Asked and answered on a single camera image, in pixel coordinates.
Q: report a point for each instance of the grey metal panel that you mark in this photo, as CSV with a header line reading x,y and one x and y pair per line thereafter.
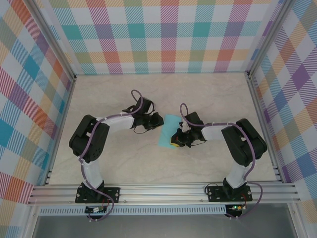
x,y
161,228

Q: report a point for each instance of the aluminium frame strut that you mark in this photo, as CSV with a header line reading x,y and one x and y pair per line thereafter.
x,y
31,223
296,223

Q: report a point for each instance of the long aluminium base rail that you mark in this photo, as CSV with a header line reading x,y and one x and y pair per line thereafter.
x,y
161,193

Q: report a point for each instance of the dark circuit board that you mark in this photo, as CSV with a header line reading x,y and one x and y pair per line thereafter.
x,y
95,210

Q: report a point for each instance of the circuit board with green light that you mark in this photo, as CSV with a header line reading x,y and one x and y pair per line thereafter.
x,y
236,207

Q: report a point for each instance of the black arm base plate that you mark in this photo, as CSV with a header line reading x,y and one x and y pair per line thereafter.
x,y
215,193
111,194

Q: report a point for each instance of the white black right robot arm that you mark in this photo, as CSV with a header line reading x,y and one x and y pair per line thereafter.
x,y
237,178

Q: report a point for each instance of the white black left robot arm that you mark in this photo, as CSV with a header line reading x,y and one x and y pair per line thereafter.
x,y
91,173

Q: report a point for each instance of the aluminium frame post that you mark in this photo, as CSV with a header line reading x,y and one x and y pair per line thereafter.
x,y
55,37
267,37

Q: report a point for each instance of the aluminium table side rail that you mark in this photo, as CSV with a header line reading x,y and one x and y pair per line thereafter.
x,y
277,168
65,111

